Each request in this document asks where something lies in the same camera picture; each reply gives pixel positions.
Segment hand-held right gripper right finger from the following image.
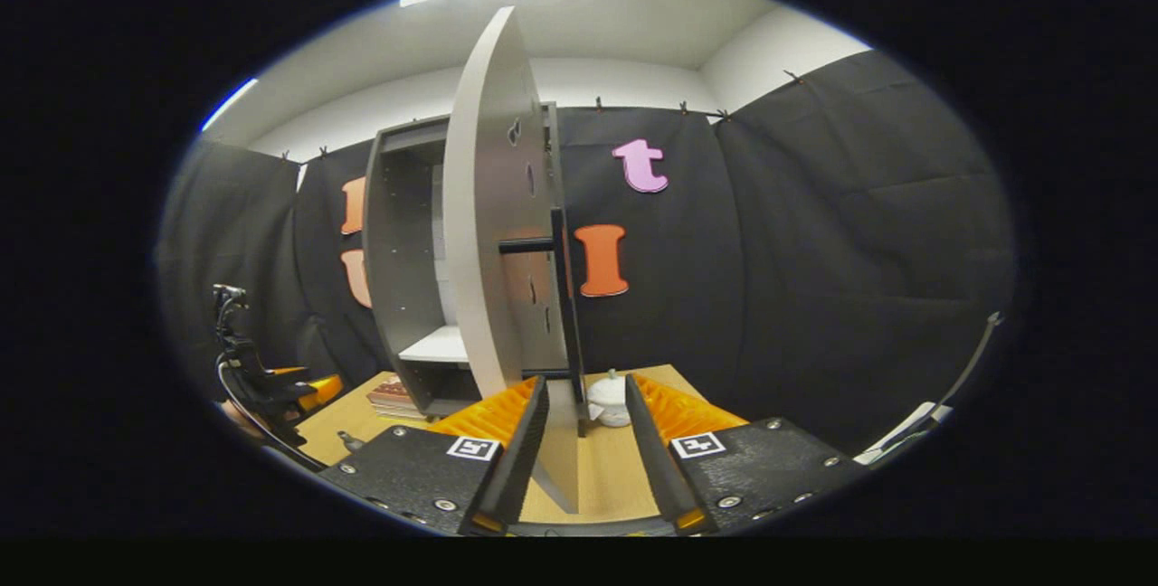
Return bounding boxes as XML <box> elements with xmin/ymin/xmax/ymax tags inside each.
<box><xmin>624</xmin><ymin>373</ymin><xmax>871</xmax><ymax>534</ymax></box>

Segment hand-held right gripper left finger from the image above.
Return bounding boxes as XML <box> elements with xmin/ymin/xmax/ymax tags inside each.
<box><xmin>317</xmin><ymin>373</ymin><xmax>551</xmax><ymax>537</ymax></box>

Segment black door handle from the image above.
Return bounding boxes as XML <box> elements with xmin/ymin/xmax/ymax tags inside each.
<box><xmin>498</xmin><ymin>208</ymin><xmax>589</xmax><ymax>438</ymax></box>

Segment grey cabinet door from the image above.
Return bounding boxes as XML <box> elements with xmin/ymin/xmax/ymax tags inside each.
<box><xmin>442</xmin><ymin>7</ymin><xmax>589</xmax><ymax>515</ymax></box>

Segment white cabinet shelf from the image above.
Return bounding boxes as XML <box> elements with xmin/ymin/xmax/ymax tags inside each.
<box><xmin>398</xmin><ymin>326</ymin><xmax>471</xmax><ymax>364</ymax></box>

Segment white ceramic pot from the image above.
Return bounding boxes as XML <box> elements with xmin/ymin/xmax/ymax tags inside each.
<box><xmin>586</xmin><ymin>369</ymin><xmax>631</xmax><ymax>429</ymax></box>

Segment black backdrop cloth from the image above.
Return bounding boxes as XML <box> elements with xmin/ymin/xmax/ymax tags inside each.
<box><xmin>156</xmin><ymin>51</ymin><xmax>1019</xmax><ymax>456</ymax></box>

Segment thin dark cable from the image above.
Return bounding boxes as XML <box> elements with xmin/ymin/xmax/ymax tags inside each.
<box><xmin>936</xmin><ymin>311</ymin><xmax>1005</xmax><ymax>411</ymax></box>

